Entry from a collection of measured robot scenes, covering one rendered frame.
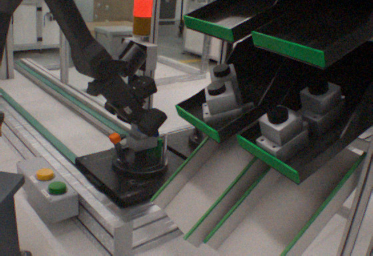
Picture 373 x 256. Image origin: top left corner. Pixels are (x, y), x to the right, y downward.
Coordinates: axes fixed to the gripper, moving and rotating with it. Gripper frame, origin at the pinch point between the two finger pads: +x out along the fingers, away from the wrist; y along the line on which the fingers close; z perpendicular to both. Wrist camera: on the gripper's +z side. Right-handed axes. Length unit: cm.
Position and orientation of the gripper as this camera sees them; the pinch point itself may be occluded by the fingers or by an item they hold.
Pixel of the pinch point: (144, 124)
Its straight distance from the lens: 94.9
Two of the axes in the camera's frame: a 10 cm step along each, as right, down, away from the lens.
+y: -6.6, -3.2, 6.8
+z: 6.2, -7.4, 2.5
